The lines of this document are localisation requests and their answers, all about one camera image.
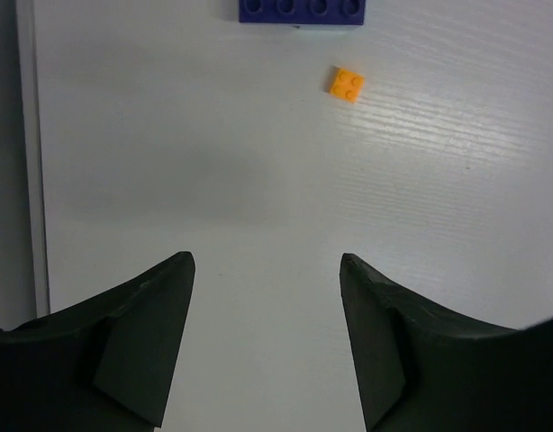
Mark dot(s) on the small yellow lego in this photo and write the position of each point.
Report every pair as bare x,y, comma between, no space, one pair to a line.
344,84

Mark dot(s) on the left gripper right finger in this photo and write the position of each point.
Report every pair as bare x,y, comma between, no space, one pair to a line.
381,317

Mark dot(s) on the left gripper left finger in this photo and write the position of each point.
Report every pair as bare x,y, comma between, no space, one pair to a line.
108,361

